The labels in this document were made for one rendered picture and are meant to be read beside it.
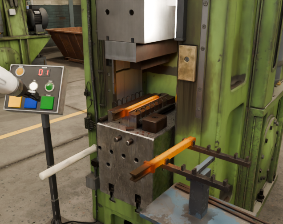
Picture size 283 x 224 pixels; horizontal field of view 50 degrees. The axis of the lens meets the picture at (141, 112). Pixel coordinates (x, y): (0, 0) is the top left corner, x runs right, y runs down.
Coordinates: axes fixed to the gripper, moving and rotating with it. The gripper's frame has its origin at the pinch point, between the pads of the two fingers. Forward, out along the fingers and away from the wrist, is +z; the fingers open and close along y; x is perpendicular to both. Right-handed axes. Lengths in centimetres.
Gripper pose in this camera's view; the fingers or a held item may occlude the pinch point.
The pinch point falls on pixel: (36, 97)
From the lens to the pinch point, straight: 172.6
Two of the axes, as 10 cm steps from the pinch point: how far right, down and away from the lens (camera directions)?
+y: 9.9, 0.6, -1.6
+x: 0.8, -9.8, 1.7
